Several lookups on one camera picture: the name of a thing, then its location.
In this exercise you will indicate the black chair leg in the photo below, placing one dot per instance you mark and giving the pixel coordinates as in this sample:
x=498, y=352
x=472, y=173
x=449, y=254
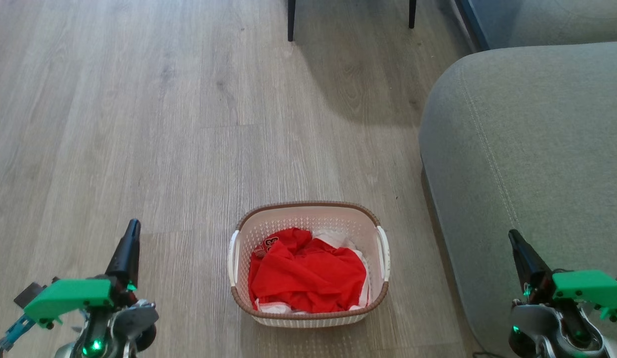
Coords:
x=291, y=20
x=412, y=12

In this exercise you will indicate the red shirt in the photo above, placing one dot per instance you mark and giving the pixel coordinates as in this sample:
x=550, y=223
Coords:
x=308, y=273

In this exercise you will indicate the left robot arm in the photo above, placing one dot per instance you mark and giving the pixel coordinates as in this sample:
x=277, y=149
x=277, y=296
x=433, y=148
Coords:
x=124, y=323

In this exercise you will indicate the white perforated laundry basket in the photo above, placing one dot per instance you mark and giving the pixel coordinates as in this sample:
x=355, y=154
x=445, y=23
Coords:
x=308, y=214

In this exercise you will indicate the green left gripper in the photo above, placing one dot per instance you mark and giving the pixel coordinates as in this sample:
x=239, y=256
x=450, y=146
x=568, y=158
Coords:
x=69, y=296

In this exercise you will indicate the white garment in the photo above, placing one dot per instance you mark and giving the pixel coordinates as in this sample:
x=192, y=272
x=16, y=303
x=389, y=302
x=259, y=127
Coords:
x=346, y=243

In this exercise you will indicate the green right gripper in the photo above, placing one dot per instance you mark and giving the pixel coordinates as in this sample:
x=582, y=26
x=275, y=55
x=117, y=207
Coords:
x=587, y=288

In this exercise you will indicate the blue connector part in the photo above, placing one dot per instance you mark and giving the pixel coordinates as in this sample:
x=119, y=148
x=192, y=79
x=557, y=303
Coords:
x=15, y=330

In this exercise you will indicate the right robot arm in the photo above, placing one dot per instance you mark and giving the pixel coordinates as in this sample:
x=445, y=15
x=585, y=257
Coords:
x=537, y=323

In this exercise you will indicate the grey fabric sofa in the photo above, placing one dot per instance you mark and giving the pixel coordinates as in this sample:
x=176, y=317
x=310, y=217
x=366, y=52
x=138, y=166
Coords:
x=527, y=149

